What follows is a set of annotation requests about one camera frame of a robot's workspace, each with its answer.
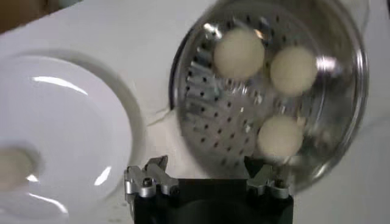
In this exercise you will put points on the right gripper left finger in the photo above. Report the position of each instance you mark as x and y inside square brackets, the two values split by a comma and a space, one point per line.
[143, 182]

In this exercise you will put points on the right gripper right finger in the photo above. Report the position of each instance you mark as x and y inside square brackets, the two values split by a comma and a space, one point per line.
[259, 179]

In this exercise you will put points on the white steamed baozi bun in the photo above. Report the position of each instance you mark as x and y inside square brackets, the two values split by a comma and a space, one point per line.
[239, 53]
[12, 169]
[280, 137]
[292, 70]

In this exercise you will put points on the perforated steel steamer basket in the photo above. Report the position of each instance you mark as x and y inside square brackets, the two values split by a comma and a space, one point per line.
[213, 106]

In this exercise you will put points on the white round plate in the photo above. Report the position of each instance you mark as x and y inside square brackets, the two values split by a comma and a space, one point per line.
[76, 121]

